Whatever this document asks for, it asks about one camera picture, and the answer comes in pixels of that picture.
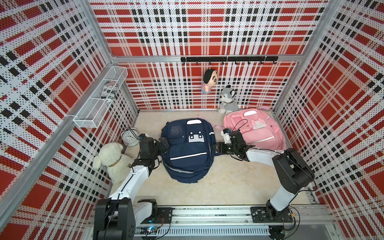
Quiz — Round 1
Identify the striped can on shelf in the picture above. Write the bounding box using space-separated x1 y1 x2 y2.
101 81 118 103

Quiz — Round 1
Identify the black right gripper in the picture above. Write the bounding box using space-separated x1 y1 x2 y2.
212 141 238 154

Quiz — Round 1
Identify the cream teddy bear plush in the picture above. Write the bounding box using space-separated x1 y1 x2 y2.
92 143 134 184

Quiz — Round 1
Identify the pink school backpack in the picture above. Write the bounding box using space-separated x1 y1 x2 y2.
213 109 287 151

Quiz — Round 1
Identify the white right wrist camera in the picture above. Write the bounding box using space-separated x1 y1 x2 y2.
221 129 232 144

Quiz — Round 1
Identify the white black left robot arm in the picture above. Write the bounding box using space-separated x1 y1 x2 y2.
93 134 170 240

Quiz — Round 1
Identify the black wall hook rail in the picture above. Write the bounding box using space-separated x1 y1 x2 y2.
181 56 279 63

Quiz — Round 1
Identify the navy blue backpack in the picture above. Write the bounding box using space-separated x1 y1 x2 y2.
161 118 216 184

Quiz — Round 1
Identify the cartoon boy doll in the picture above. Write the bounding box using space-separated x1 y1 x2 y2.
202 69 218 94

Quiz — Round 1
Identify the green circuit board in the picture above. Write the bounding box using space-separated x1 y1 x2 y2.
135 226 159 236

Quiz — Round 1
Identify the white wire mesh shelf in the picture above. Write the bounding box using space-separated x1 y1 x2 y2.
74 66 128 129

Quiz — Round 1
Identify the grey white husky plush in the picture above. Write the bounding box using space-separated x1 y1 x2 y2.
218 85 239 115

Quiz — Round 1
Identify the white alarm clock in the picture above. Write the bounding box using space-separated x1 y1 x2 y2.
121 128 140 147

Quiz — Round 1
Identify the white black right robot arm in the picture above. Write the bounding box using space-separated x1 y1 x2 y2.
215 129 315 222

